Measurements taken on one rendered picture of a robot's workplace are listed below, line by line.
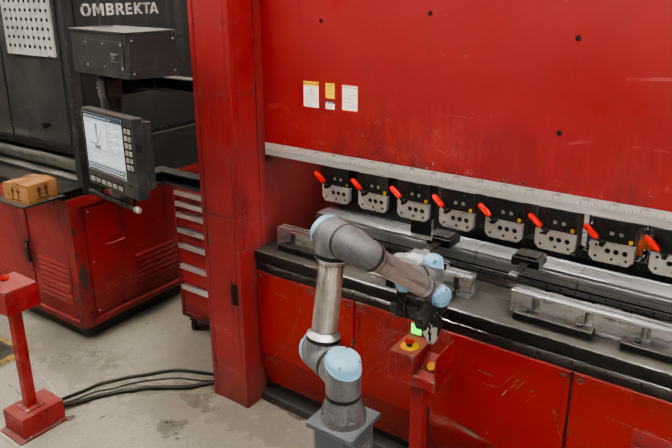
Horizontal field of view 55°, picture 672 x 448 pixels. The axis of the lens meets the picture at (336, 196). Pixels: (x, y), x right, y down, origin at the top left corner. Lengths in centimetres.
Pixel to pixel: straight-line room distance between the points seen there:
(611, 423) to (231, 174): 188
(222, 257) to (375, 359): 91
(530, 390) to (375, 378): 74
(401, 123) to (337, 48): 43
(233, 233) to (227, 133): 49
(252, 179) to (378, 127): 73
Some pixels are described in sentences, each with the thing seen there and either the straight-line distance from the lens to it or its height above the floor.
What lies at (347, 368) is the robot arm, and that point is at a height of 99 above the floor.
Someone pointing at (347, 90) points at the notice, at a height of 169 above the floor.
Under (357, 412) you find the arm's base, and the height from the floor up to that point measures 83.
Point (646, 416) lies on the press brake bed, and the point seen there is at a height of 69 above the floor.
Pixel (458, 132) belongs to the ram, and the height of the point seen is 157.
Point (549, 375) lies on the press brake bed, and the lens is 265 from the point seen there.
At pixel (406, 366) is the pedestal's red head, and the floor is 73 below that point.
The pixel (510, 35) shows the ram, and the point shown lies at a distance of 246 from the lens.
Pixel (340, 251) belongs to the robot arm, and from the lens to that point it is 196.
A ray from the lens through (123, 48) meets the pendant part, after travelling 284.
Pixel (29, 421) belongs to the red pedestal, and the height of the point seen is 10.
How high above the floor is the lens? 212
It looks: 18 degrees down
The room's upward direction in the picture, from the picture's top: straight up
